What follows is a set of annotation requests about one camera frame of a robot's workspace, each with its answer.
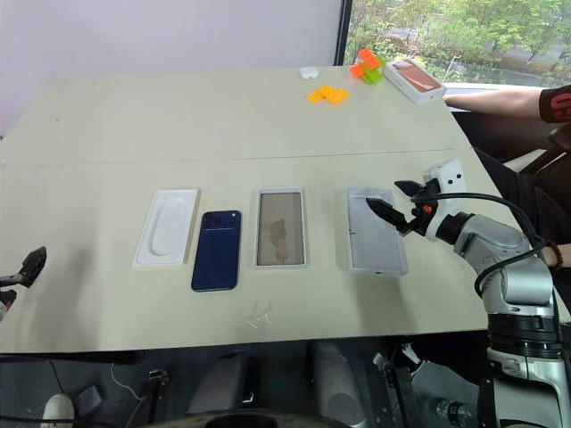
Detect yellow toy brick assembly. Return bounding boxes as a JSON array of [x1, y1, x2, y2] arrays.
[[306, 84, 351, 108]]

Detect person's left forearm with bracelet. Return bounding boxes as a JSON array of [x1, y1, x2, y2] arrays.
[[541, 240, 571, 269]]

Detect white box with paper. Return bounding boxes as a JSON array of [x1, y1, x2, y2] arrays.
[[253, 185, 310, 270]]

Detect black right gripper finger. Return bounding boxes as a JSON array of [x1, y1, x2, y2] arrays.
[[365, 197, 411, 236], [393, 178, 424, 198]]

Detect white phone box lid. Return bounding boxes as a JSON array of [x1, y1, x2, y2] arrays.
[[345, 186, 410, 276]]

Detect white box with orange phone print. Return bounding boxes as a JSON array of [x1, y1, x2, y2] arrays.
[[383, 59, 448, 105]]

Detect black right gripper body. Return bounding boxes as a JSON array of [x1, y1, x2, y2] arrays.
[[405, 177, 442, 237]]

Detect person's black clothed body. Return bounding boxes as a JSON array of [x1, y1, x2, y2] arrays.
[[473, 83, 571, 322]]

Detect black window frame post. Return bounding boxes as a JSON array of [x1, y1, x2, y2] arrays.
[[334, 0, 355, 66]]

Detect clear crumpled tape piece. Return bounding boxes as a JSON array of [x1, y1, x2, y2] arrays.
[[242, 301, 275, 333]]

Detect white window sill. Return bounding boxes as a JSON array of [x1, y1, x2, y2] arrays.
[[444, 81, 503, 97]]

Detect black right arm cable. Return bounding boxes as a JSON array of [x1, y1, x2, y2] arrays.
[[432, 191, 564, 344]]

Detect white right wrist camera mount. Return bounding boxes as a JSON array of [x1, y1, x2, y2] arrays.
[[422, 158, 468, 243]]

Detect grey rounded robot leg shape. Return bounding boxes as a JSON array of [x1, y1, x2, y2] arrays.
[[309, 340, 368, 428]]

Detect white shoe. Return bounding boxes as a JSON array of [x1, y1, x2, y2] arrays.
[[41, 393, 76, 428]]

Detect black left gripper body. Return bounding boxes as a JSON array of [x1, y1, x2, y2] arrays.
[[0, 287, 19, 320]]

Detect white moulded box insert tray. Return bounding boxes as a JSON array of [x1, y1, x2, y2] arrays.
[[131, 187, 201, 269]]

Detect dark blue smartphone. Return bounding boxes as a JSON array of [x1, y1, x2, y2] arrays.
[[190, 210, 244, 293]]

